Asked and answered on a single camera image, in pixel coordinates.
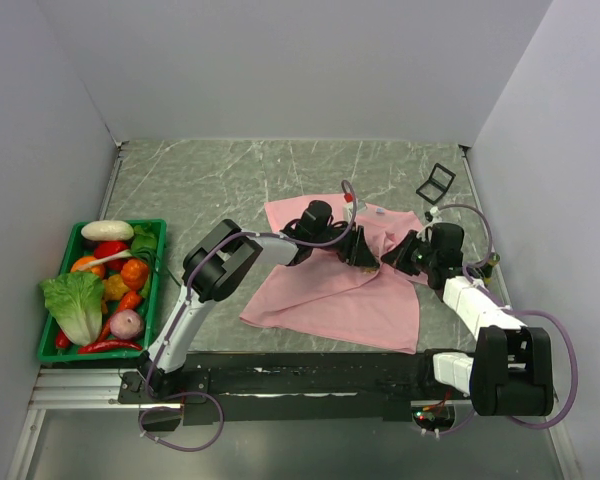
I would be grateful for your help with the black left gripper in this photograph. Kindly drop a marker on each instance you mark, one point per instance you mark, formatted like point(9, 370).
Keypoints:
point(363, 256)

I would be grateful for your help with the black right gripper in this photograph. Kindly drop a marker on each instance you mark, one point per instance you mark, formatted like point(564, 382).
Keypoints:
point(398, 257)

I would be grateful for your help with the pink t-shirt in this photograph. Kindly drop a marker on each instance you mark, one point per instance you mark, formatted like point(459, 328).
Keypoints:
point(325, 297)

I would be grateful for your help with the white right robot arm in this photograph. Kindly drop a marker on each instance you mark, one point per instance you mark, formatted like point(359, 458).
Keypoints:
point(510, 371)

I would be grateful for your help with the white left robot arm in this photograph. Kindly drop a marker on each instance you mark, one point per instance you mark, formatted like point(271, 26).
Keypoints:
point(215, 268)

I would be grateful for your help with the black brooch box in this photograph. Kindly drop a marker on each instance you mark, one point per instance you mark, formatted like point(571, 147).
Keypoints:
point(437, 184)

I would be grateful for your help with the green glass bottle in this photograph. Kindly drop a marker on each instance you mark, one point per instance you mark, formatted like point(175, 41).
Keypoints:
point(486, 271)

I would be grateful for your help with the orange carrot toy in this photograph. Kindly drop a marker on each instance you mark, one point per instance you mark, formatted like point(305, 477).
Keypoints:
point(135, 274)

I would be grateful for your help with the purple onion toy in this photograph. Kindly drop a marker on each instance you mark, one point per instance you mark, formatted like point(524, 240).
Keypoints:
point(126, 325)

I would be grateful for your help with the yellow pepper toy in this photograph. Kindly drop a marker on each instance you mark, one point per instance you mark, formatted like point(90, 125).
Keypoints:
point(114, 288)

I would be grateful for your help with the white radish toy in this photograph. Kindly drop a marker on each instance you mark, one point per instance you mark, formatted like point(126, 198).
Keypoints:
point(107, 230)

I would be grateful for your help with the red tomato toy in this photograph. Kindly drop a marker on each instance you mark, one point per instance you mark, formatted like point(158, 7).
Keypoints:
point(109, 248)

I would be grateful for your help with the green plastic crate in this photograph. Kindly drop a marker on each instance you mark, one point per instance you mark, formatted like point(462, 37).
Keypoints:
point(76, 248)

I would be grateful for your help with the orange fruit toy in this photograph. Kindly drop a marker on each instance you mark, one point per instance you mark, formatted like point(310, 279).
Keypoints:
point(89, 264)

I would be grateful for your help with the green lettuce toy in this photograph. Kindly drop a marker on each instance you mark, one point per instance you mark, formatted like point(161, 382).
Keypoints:
point(74, 301)

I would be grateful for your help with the red chili pepper toy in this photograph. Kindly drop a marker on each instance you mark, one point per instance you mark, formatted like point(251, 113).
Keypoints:
point(62, 343)

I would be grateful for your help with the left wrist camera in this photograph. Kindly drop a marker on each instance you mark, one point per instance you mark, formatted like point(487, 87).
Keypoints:
point(352, 208)

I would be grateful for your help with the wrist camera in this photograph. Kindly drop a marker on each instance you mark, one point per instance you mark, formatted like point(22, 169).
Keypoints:
point(432, 217)
point(352, 208)

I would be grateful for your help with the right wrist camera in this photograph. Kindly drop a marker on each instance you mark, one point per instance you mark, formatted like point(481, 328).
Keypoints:
point(432, 217)

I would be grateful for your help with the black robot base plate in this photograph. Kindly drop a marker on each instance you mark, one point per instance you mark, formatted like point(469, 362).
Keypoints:
point(267, 386)

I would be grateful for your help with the aluminium table edge rail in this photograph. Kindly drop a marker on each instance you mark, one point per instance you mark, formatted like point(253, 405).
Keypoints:
point(118, 160)

